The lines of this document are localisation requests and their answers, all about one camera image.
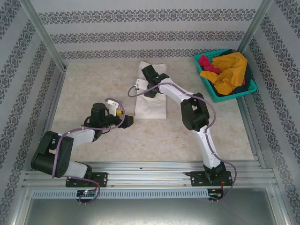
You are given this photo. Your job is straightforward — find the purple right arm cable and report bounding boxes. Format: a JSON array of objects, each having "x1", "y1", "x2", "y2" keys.
[{"x1": 127, "y1": 82, "x2": 237, "y2": 202}]

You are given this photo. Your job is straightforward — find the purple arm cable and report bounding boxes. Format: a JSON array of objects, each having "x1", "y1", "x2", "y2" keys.
[
  {"x1": 52, "y1": 97, "x2": 125, "y2": 204},
  {"x1": 127, "y1": 82, "x2": 237, "y2": 202}
]

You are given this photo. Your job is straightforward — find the aluminium side rail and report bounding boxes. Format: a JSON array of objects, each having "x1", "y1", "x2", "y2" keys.
[
  {"x1": 239, "y1": 97, "x2": 268, "y2": 169},
  {"x1": 32, "y1": 69, "x2": 68, "y2": 173}
]

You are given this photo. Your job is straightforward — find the aluminium mounting rail beam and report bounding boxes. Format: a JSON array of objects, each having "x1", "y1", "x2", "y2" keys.
[{"x1": 22, "y1": 160, "x2": 279, "y2": 188}]

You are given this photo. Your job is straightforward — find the aluminium corner post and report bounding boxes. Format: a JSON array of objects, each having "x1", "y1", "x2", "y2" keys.
[
  {"x1": 238, "y1": 0, "x2": 276, "y2": 71},
  {"x1": 20, "y1": 0, "x2": 68, "y2": 72}
]

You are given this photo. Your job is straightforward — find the perforated metal cable tray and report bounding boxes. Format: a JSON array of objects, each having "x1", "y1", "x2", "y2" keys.
[{"x1": 31, "y1": 189, "x2": 209, "y2": 199}]

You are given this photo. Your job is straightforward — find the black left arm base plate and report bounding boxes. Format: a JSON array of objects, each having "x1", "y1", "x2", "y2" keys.
[{"x1": 65, "y1": 172, "x2": 109, "y2": 188}]

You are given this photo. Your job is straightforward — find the yellow t-shirt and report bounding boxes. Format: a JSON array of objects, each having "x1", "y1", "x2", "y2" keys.
[{"x1": 200, "y1": 52, "x2": 248, "y2": 96}]

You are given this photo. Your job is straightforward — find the teal plastic basket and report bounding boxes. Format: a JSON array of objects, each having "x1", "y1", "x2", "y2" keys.
[{"x1": 194, "y1": 48, "x2": 258, "y2": 103}]

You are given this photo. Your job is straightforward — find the grey metal sheet panel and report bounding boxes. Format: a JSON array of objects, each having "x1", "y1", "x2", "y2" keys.
[{"x1": 23, "y1": 198, "x2": 282, "y2": 225}]

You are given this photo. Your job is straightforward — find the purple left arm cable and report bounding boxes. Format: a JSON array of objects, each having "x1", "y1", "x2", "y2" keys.
[{"x1": 52, "y1": 97, "x2": 125, "y2": 204}]

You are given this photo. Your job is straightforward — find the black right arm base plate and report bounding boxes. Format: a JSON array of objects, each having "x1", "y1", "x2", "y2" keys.
[{"x1": 190, "y1": 170, "x2": 235, "y2": 188}]

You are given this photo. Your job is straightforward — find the white printed t-shirt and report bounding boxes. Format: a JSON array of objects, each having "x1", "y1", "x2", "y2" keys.
[{"x1": 135, "y1": 60, "x2": 167, "y2": 120}]

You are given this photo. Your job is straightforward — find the red t-shirt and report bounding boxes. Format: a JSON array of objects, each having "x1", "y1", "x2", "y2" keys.
[{"x1": 198, "y1": 55, "x2": 222, "y2": 75}]

